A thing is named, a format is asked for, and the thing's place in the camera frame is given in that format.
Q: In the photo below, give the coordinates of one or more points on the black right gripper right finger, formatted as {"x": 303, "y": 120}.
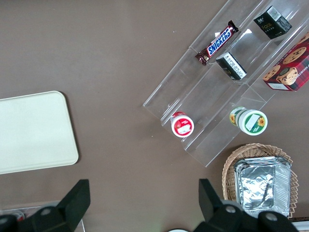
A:
{"x": 212, "y": 205}

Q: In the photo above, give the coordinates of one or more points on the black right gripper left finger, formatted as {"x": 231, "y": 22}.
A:
{"x": 70, "y": 207}

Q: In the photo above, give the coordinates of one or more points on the light wicker basket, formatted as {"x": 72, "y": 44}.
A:
{"x": 229, "y": 169}

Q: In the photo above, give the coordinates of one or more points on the cream plastic serving tray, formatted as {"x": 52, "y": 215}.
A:
{"x": 33, "y": 130}

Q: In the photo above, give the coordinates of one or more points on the stack of foil trays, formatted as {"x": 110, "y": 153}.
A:
{"x": 260, "y": 186}

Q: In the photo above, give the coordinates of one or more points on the red lid yogurt cup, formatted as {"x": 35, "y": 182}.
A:
{"x": 182, "y": 125}

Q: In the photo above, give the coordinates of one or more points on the green sunflower lid cup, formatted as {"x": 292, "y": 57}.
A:
{"x": 251, "y": 120}

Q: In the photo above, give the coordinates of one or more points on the clear acrylic stepped shelf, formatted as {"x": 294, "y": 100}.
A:
{"x": 212, "y": 101}

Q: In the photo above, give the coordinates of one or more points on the black box with white label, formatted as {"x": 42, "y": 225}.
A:
{"x": 231, "y": 66}

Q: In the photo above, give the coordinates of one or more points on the red tartan cookie box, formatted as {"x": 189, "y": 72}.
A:
{"x": 289, "y": 67}

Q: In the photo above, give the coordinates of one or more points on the Snickers chocolate bar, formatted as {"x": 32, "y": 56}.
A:
{"x": 217, "y": 43}

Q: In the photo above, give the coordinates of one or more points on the black box with Face print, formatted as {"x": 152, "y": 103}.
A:
{"x": 271, "y": 24}

